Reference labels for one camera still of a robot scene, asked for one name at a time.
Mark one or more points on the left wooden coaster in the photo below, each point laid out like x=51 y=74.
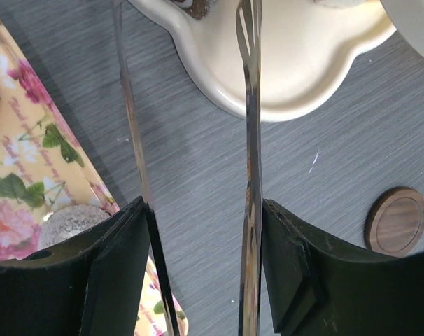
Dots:
x=395 y=222

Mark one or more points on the cream three-tier stand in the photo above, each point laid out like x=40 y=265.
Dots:
x=307 y=49

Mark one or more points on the white cupcake with cherry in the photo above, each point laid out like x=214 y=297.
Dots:
x=69 y=222

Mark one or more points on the chocolate swirl roll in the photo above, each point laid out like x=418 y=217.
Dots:
x=197 y=9

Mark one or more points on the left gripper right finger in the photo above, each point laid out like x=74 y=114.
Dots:
x=319 y=284

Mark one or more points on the floral dessert tray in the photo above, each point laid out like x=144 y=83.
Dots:
x=43 y=169

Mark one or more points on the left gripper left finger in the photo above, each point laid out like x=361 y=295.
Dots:
x=89 y=284

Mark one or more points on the metal tongs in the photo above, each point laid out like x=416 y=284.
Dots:
x=248 y=30

